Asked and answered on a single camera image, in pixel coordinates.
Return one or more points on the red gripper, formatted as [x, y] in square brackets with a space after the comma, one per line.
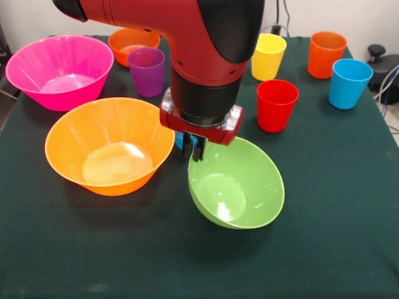
[199, 132]

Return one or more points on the blue bowl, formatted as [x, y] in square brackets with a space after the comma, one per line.
[179, 140]

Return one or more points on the green bowl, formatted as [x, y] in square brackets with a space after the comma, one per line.
[249, 187]

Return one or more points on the large orange bowl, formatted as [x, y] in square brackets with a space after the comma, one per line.
[93, 130]

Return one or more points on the purple cup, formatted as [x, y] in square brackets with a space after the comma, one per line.
[146, 78]

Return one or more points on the red cup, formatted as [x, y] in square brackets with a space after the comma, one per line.
[274, 115]

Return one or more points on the yellow cup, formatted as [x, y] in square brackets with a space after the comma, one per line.
[268, 62]

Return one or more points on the small dark orange bowl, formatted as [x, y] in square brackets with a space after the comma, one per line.
[121, 53]

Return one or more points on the dark green table cloth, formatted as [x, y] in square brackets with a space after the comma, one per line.
[218, 264]

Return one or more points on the black power plug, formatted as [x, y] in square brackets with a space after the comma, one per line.
[276, 29]

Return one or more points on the orange cup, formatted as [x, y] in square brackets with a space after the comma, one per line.
[321, 62]

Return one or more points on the blue cup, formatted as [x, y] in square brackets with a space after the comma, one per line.
[346, 90]

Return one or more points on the large pink bowl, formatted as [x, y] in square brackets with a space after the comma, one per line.
[37, 62]

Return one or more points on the grey metal leg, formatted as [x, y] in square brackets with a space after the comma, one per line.
[7, 93]

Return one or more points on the black round knob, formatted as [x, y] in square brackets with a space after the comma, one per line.
[376, 50]

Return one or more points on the black equipment box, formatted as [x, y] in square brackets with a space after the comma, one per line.
[3, 46]

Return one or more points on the black round base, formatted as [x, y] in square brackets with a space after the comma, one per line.
[391, 62]

